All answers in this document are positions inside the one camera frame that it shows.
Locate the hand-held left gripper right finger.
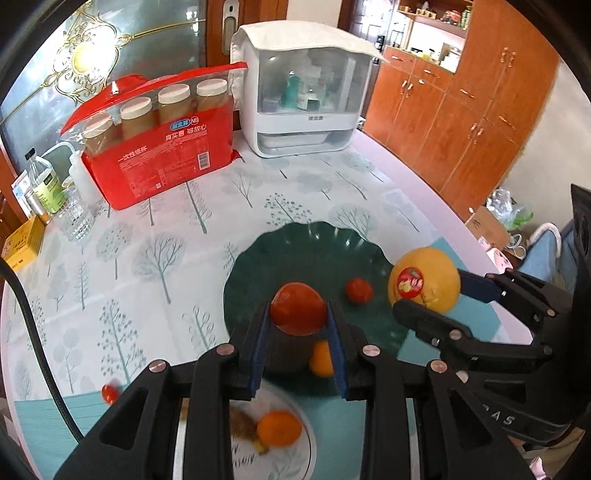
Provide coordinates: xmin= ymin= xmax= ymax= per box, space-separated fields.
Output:
xmin=325 ymin=302 xmax=536 ymax=480

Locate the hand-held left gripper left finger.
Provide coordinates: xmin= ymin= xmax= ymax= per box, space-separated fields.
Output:
xmin=53 ymin=302 xmax=273 ymax=480

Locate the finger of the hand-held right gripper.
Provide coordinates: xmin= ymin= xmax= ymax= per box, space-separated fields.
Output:
xmin=457 ymin=270 xmax=573 ymax=333
xmin=392 ymin=299 xmax=555 ymax=370

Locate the small yellow citrus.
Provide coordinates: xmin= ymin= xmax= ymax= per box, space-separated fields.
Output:
xmin=308 ymin=340 xmax=335 ymax=378

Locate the large yellow grapefruit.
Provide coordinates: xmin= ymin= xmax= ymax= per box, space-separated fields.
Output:
xmin=388 ymin=247 xmax=461 ymax=315

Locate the brown spotted banana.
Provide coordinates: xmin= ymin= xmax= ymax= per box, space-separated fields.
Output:
xmin=231 ymin=406 xmax=271 ymax=455

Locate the orange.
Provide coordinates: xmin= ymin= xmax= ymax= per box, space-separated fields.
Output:
xmin=257 ymin=411 xmax=303 ymax=448

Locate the dark green scalloped plate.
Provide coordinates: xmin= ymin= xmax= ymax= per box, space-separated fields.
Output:
xmin=223 ymin=222 xmax=419 ymax=398

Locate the white floral printed plate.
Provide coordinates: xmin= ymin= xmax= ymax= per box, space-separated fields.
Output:
xmin=178 ymin=378 xmax=319 ymax=480

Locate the cardboard box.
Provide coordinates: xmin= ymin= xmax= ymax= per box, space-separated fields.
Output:
xmin=466 ymin=205 xmax=513 ymax=259

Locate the clear plastic bag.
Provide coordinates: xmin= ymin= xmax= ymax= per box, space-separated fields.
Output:
xmin=485 ymin=187 xmax=534 ymax=232

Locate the tree print tablecloth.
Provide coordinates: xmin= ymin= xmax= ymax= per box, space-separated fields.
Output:
xmin=0 ymin=129 xmax=509 ymax=480

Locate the red paper cup package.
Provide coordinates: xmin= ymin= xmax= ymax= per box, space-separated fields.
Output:
xmin=61 ymin=62 xmax=250 ymax=210

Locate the teal striped table runner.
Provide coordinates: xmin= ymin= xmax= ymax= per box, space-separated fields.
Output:
xmin=14 ymin=237 xmax=532 ymax=480

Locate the clear glass cup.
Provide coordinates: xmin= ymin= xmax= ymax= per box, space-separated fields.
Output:
xmin=58 ymin=182 xmax=95 ymax=241

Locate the white squeeze bottle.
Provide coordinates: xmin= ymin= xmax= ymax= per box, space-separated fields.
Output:
xmin=41 ymin=141 xmax=102 ymax=213

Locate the yellow box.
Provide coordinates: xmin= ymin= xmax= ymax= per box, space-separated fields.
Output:
xmin=0 ymin=215 xmax=44 ymax=273

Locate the white countertop dish cabinet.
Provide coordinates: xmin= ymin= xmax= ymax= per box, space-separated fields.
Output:
xmin=229 ymin=21 xmax=389 ymax=159

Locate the small metal tin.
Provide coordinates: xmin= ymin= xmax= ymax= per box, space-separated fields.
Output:
xmin=24 ymin=189 xmax=51 ymax=225

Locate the glass bottle green label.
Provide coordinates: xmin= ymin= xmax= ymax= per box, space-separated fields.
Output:
xmin=25 ymin=148 xmax=68 ymax=215

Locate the blue white carton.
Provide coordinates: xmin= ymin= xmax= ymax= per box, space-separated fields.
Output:
xmin=11 ymin=168 xmax=33 ymax=217

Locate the frosted glass sliding door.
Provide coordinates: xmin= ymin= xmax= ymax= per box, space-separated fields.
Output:
xmin=0 ymin=0 xmax=208 ymax=153

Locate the brown wooden wall cabinet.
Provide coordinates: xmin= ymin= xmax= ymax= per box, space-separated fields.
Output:
xmin=362 ymin=0 xmax=561 ymax=222

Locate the black cable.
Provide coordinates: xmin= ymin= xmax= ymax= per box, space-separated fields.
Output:
xmin=0 ymin=256 xmax=90 ymax=441

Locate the silver door handle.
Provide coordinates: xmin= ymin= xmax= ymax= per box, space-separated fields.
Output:
xmin=221 ymin=0 xmax=238 ymax=54

